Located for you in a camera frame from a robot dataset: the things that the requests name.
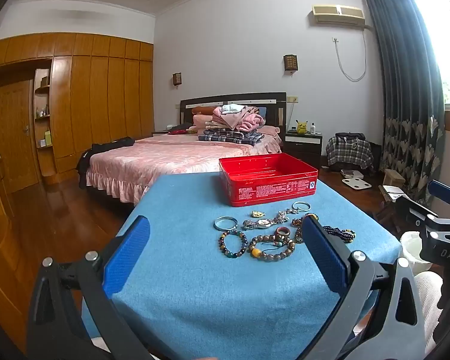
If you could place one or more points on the orange pillow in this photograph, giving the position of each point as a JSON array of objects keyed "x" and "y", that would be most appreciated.
[{"x": 202, "y": 111}]

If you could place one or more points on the silver wrist watch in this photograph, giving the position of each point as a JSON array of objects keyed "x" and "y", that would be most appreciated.
[{"x": 262, "y": 223}]

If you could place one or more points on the gold pendant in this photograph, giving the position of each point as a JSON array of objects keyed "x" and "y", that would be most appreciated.
[{"x": 258, "y": 214}]

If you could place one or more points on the wooden door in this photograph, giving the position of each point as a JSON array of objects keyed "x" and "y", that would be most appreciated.
[{"x": 15, "y": 135}]

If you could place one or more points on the plaid bag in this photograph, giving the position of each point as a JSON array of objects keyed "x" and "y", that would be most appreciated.
[{"x": 348, "y": 152}]

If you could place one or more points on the dark green floral curtain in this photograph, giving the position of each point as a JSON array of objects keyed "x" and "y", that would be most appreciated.
[{"x": 405, "y": 101}]

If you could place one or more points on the pink pillow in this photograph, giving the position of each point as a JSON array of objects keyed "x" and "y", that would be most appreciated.
[{"x": 201, "y": 122}]

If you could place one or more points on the red tin box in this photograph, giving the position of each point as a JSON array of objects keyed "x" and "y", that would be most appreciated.
[{"x": 270, "y": 191}]

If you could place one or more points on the wall air conditioner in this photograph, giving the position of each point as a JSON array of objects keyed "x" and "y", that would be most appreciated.
[{"x": 337, "y": 15}]

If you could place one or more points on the thick silver bangle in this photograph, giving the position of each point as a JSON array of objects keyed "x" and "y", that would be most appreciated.
[{"x": 215, "y": 224}]

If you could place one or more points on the white bathroom scale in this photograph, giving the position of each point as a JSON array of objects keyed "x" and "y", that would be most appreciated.
[{"x": 354, "y": 182}]

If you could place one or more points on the wooden dresser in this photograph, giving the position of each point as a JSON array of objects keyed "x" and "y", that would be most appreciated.
[{"x": 0, "y": 232}]

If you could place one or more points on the black clothing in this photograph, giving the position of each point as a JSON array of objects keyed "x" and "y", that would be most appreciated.
[{"x": 108, "y": 146}]

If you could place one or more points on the person's white trouser leg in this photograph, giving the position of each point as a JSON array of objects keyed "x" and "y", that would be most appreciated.
[{"x": 427, "y": 300}]

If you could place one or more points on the thin silver charm bangle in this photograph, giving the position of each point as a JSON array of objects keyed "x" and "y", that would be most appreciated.
[{"x": 293, "y": 207}]

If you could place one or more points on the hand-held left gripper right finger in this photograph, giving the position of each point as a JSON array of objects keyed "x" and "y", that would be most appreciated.
[{"x": 324, "y": 255}]

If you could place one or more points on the yellow plush toy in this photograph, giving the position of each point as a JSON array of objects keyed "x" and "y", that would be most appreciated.
[{"x": 302, "y": 127}]

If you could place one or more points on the wooden wardrobe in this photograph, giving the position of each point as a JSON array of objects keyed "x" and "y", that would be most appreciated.
[{"x": 97, "y": 101}]

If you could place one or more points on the window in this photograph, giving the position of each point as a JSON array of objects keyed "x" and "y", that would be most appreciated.
[{"x": 446, "y": 45}]

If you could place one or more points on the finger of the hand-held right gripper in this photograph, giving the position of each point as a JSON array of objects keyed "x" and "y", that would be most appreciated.
[
  {"x": 410, "y": 210},
  {"x": 442, "y": 192}
]

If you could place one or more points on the small wooden stool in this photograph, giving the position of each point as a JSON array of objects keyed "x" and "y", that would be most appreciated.
[{"x": 393, "y": 176}]

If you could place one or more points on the large wall lamp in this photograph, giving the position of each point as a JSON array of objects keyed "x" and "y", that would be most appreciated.
[{"x": 290, "y": 63}]

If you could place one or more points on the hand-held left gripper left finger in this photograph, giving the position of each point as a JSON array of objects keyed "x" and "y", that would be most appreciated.
[{"x": 127, "y": 255}]

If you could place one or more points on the small wall lamp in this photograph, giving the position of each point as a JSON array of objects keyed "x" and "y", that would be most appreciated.
[{"x": 177, "y": 78}]

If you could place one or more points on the stack of folded clothes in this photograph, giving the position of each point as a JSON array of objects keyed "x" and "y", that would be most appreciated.
[{"x": 232, "y": 127}]

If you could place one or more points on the dark nightstand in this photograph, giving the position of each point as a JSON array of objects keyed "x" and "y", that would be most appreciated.
[{"x": 303, "y": 146}]

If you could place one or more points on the red cloth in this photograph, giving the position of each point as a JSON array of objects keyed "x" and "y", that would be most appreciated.
[{"x": 176, "y": 132}]

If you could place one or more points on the pile of folded clothes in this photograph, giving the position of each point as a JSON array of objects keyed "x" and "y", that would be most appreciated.
[{"x": 247, "y": 99}]

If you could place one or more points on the bed with pink cover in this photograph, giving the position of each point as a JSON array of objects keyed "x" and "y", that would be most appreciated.
[{"x": 153, "y": 157}]

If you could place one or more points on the white waste bin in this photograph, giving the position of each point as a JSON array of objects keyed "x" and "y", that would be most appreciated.
[{"x": 410, "y": 247}]

